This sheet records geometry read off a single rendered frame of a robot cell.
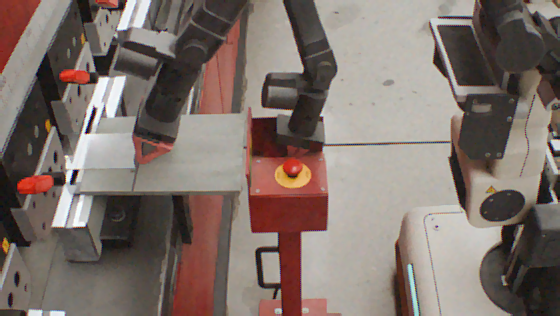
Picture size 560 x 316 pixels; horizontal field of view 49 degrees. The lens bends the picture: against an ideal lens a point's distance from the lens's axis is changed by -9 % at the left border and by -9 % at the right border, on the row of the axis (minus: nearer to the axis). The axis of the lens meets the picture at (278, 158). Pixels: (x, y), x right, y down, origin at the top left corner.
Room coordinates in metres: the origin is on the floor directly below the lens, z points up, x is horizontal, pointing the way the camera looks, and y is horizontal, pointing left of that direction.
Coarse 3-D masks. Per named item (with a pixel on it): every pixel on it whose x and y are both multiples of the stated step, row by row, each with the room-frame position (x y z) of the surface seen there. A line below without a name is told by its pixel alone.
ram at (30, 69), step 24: (0, 0) 0.61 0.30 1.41; (24, 0) 0.67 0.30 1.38; (0, 24) 0.59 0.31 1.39; (24, 24) 0.65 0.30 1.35; (48, 24) 0.72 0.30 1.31; (0, 48) 0.58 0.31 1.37; (0, 72) 0.56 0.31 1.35; (24, 72) 0.61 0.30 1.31; (24, 96) 0.59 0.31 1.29; (0, 120) 0.52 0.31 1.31; (0, 144) 0.50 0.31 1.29
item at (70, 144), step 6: (84, 120) 0.82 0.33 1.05; (66, 138) 0.74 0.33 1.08; (72, 138) 0.75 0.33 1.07; (78, 138) 0.78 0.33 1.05; (66, 144) 0.74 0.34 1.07; (72, 144) 0.75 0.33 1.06; (78, 144) 0.79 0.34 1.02; (66, 150) 0.74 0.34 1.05; (72, 150) 0.74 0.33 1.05; (72, 156) 0.75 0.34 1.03; (72, 162) 0.74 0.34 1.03
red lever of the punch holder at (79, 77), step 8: (64, 72) 0.68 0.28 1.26; (72, 72) 0.67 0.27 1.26; (80, 72) 0.69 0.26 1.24; (88, 72) 0.74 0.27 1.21; (96, 72) 0.74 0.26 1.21; (64, 80) 0.67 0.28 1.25; (72, 80) 0.67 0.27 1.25; (80, 80) 0.68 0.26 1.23; (88, 80) 0.72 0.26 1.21; (96, 80) 0.73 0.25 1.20
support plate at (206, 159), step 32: (128, 128) 0.85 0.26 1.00; (192, 128) 0.84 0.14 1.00; (224, 128) 0.83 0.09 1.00; (160, 160) 0.76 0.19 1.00; (192, 160) 0.76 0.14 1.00; (224, 160) 0.76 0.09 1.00; (96, 192) 0.70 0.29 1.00; (128, 192) 0.70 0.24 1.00; (160, 192) 0.70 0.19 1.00; (192, 192) 0.69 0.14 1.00; (224, 192) 0.69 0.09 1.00
